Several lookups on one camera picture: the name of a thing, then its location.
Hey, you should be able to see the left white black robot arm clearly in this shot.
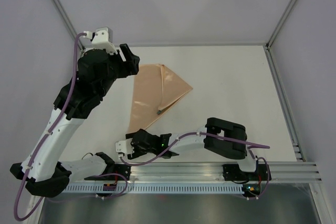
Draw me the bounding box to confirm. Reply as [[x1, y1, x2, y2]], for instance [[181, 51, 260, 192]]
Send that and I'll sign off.
[[10, 44, 140, 198]]

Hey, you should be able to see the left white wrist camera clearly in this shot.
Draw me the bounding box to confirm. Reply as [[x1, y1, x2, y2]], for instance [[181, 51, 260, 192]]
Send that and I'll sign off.
[[91, 27, 118, 55]]

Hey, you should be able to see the front aluminium rail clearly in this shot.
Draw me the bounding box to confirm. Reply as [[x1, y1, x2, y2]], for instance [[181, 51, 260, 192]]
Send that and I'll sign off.
[[129, 162, 322, 183]]

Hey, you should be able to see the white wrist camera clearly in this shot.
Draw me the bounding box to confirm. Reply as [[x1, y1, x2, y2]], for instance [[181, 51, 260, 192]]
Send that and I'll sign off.
[[115, 140, 134, 158], [91, 27, 118, 55]]

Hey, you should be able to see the right side aluminium rail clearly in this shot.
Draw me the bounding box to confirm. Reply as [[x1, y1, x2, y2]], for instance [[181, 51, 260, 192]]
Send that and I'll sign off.
[[263, 44, 306, 162]]

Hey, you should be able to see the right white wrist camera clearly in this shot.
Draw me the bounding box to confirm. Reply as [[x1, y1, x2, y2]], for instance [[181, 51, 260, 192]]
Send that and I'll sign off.
[[115, 140, 134, 158]]

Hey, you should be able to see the white slotted cable duct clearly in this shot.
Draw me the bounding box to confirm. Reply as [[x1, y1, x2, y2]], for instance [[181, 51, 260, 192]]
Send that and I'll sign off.
[[64, 183, 243, 194]]

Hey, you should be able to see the aluminium rail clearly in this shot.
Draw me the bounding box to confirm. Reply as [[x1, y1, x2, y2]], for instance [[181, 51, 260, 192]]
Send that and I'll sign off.
[[129, 162, 322, 183], [263, 44, 306, 162], [51, 48, 85, 161]]

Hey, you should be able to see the purple cable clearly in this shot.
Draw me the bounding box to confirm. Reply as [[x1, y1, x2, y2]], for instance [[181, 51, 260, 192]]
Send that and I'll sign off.
[[119, 132, 271, 200], [14, 31, 129, 221]]

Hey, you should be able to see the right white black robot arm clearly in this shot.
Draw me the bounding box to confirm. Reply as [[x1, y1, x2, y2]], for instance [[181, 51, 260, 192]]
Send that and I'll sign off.
[[124, 118, 259, 184]]

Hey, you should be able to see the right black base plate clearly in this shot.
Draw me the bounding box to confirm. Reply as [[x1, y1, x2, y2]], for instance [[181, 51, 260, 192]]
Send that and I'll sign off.
[[222, 164, 271, 183]]

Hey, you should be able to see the aluminium frame post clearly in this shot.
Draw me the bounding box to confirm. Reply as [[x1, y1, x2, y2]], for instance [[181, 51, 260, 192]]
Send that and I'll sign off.
[[264, 0, 298, 50], [50, 0, 77, 40]]

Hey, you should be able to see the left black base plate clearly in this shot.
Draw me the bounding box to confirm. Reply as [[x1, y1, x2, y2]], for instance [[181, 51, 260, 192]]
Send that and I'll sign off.
[[85, 164, 131, 181]]

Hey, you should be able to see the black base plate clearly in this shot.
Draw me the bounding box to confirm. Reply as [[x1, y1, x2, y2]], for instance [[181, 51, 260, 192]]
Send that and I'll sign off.
[[85, 164, 131, 181], [222, 164, 271, 183]]

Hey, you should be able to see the left aluminium frame post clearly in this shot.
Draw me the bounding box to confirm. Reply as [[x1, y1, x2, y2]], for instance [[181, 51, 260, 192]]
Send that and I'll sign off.
[[50, 0, 77, 40]]

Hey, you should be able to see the left side aluminium rail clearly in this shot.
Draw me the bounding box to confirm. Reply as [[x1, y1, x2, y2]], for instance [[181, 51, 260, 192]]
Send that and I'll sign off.
[[51, 48, 85, 161]]

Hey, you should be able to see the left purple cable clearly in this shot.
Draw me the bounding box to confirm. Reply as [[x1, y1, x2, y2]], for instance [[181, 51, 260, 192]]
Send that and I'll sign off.
[[14, 31, 129, 221]]

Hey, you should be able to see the right aluminium frame post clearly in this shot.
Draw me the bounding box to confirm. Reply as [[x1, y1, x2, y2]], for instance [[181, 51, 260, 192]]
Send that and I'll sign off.
[[264, 0, 298, 50]]

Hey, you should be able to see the peach cloth napkin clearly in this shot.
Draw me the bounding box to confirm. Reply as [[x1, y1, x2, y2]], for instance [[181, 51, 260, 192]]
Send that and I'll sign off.
[[128, 64, 193, 133]]

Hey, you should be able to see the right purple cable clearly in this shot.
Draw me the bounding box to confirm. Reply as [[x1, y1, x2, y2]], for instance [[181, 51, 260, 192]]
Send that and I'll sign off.
[[119, 132, 271, 200]]

